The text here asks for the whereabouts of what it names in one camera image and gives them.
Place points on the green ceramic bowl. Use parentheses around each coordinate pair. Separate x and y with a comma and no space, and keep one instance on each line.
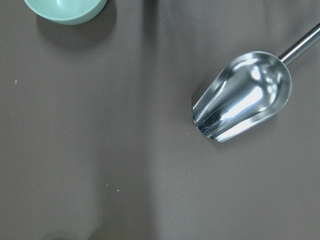
(67,12)

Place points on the metal ice scoop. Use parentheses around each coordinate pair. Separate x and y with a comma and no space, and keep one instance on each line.
(251,89)

